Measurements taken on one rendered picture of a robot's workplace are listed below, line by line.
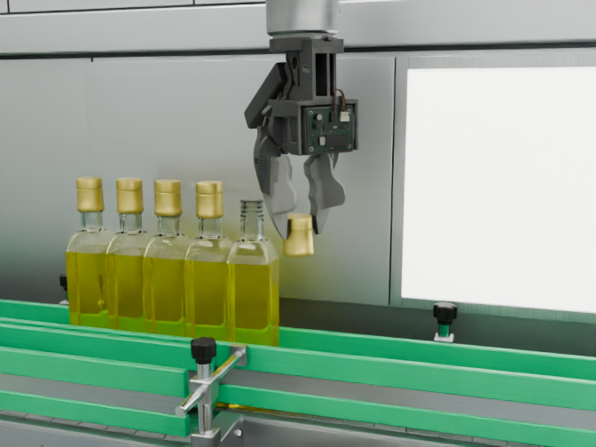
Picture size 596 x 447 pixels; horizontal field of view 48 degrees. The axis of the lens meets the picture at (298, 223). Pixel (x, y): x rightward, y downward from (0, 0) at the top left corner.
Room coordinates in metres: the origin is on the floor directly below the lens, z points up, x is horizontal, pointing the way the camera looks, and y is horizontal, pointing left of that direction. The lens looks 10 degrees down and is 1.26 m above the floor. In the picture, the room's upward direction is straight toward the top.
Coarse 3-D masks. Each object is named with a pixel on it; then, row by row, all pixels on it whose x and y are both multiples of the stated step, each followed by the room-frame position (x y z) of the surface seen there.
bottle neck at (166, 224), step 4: (160, 216) 0.85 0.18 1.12; (164, 216) 0.85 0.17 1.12; (168, 216) 0.85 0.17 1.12; (172, 216) 0.85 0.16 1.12; (176, 216) 0.86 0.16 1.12; (160, 220) 0.86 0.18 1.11; (164, 220) 0.85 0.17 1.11; (168, 220) 0.85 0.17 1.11; (172, 220) 0.85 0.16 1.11; (176, 220) 0.86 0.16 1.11; (160, 224) 0.86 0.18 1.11; (164, 224) 0.85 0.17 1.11; (168, 224) 0.85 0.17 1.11; (172, 224) 0.85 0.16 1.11; (176, 224) 0.86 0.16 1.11; (160, 228) 0.86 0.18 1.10; (164, 228) 0.85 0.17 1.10; (168, 228) 0.85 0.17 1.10; (172, 228) 0.85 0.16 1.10; (176, 228) 0.86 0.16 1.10; (160, 232) 0.86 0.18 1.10; (164, 232) 0.85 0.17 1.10; (168, 232) 0.85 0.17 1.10; (172, 232) 0.85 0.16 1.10; (176, 232) 0.86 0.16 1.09
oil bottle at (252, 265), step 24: (240, 240) 0.82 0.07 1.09; (264, 240) 0.83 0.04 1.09; (240, 264) 0.81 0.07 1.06; (264, 264) 0.80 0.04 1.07; (240, 288) 0.81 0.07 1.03; (264, 288) 0.80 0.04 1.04; (240, 312) 0.81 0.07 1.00; (264, 312) 0.80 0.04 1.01; (240, 336) 0.81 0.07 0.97; (264, 336) 0.80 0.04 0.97
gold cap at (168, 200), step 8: (160, 184) 0.85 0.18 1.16; (168, 184) 0.85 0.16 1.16; (176, 184) 0.86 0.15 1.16; (160, 192) 0.85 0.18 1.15; (168, 192) 0.85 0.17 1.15; (176, 192) 0.86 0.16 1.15; (160, 200) 0.85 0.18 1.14; (168, 200) 0.85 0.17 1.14; (176, 200) 0.86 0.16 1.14; (160, 208) 0.85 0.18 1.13; (168, 208) 0.85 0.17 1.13; (176, 208) 0.86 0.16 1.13
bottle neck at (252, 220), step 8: (240, 200) 0.83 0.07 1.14; (248, 200) 0.84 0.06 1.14; (256, 200) 0.82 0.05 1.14; (240, 208) 0.83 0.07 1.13; (248, 208) 0.82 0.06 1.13; (256, 208) 0.82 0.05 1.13; (240, 216) 0.83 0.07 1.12; (248, 216) 0.82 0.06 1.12; (256, 216) 0.82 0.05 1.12; (240, 224) 0.83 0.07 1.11; (248, 224) 0.82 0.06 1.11; (256, 224) 0.82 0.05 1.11; (248, 232) 0.82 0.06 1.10; (256, 232) 0.82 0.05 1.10
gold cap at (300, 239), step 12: (288, 216) 0.74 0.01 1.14; (300, 216) 0.74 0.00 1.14; (288, 228) 0.73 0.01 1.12; (300, 228) 0.73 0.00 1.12; (288, 240) 0.73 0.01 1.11; (300, 240) 0.73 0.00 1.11; (312, 240) 0.75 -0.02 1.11; (288, 252) 0.73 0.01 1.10; (300, 252) 0.73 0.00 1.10; (312, 252) 0.74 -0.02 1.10
